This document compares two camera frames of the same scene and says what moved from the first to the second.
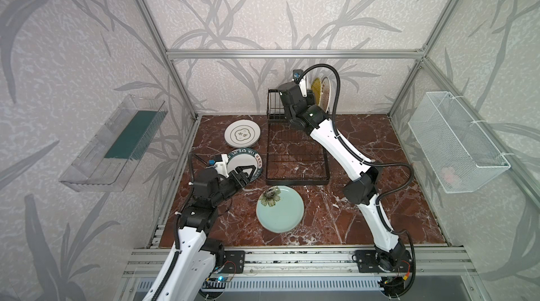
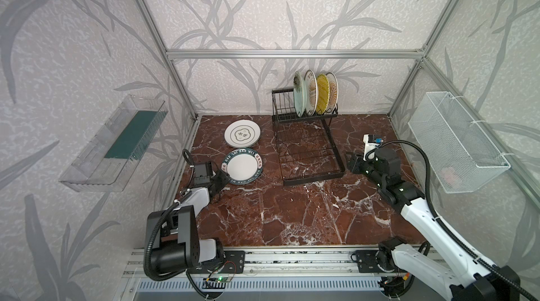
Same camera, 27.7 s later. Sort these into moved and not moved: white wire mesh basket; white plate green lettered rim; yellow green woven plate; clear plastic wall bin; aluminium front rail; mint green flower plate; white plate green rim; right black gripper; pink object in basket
Moved: yellow green woven plate; right black gripper; mint green flower plate
Not moved: aluminium front rail; white plate green rim; white wire mesh basket; pink object in basket; white plate green lettered rim; clear plastic wall bin
